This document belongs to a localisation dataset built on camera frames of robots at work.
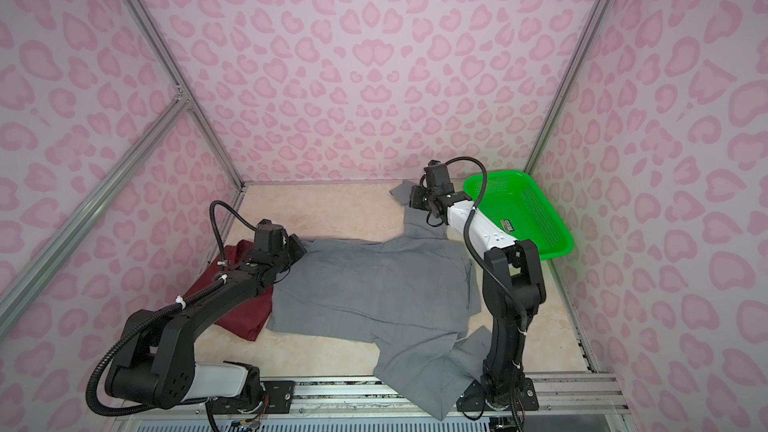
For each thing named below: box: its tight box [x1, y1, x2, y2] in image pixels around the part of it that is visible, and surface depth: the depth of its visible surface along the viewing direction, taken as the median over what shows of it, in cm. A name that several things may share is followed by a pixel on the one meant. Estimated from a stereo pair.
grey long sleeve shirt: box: [266, 182, 490, 421], surface depth 88 cm
